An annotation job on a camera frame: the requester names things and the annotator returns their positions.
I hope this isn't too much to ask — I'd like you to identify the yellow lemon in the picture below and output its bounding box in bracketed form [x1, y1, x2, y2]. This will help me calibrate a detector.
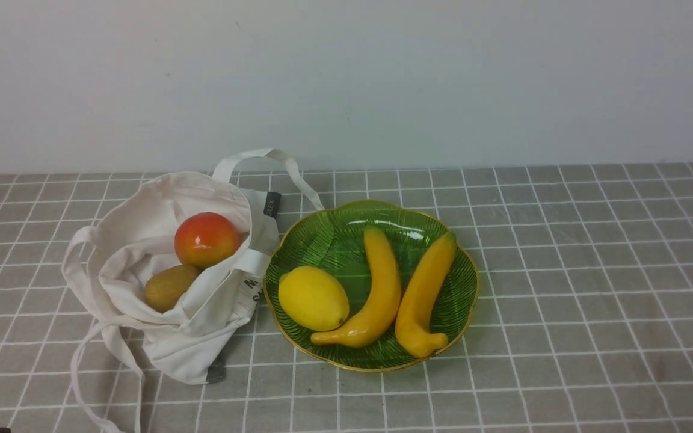
[278, 266, 350, 331]

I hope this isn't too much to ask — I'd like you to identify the yellow banana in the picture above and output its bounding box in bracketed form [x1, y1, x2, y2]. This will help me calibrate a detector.
[310, 226, 401, 348]
[394, 231, 457, 358]

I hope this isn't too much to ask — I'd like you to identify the white cloth tote bag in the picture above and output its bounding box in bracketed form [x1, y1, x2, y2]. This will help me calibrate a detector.
[61, 149, 324, 432]

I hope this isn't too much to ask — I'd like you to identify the brown kiwi fruit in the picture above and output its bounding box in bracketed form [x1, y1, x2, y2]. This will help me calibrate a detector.
[144, 264, 201, 313]

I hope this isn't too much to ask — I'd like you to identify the red orange apple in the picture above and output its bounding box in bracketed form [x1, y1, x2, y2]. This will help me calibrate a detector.
[174, 213, 242, 269]

